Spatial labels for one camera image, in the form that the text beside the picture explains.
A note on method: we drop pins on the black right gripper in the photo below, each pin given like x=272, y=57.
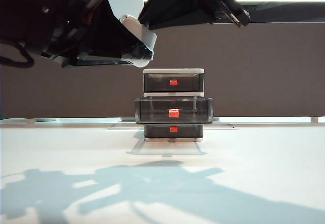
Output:
x=221, y=3

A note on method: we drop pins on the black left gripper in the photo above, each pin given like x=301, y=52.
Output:
x=73, y=13

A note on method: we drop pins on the brown desk partition panel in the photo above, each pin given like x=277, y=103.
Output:
x=228, y=69

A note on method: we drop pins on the three-drawer plastic storage cabinet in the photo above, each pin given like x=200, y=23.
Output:
x=174, y=70

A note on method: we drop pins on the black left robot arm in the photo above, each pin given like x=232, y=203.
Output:
x=20, y=13

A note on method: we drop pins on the grey tape tab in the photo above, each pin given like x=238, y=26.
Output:
x=171, y=140

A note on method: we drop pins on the white earphone charging case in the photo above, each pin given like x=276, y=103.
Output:
x=142, y=32

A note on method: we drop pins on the smoky drawer at cabinet base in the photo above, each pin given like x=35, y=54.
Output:
x=157, y=131

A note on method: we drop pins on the silver partition base rail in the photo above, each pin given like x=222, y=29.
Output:
x=76, y=119

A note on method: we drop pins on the smoky drawer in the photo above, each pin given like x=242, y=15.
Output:
x=157, y=131
x=157, y=83
x=152, y=113

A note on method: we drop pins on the smoky drawer under cabinet lid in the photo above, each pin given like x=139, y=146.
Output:
x=157, y=83

